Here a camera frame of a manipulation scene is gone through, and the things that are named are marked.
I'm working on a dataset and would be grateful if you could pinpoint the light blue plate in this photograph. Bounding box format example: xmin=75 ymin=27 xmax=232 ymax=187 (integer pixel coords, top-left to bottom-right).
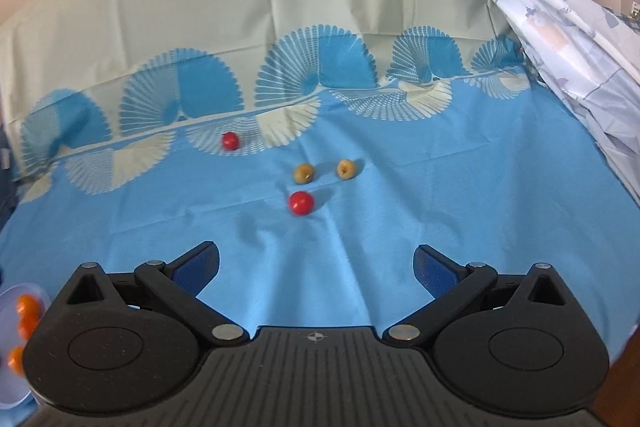
xmin=0 ymin=281 xmax=51 ymax=410

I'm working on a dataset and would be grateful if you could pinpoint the dark blue cushion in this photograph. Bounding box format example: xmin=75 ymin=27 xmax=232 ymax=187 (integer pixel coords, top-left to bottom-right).
xmin=0 ymin=122 xmax=18 ymax=220

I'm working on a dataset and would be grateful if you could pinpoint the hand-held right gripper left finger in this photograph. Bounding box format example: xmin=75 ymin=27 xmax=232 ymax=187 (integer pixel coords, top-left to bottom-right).
xmin=64 ymin=241 xmax=249 ymax=348

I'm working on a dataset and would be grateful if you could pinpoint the light blue printed blanket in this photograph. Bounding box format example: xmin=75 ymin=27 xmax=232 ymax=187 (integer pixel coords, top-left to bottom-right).
xmin=407 ymin=0 xmax=640 ymax=210

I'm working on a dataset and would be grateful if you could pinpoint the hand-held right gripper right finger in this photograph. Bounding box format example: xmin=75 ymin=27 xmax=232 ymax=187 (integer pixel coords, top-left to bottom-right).
xmin=381 ymin=243 xmax=576 ymax=348

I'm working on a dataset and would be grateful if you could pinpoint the blue fan-print bed sheet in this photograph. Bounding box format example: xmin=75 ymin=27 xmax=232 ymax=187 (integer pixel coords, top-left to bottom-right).
xmin=0 ymin=0 xmax=640 ymax=358

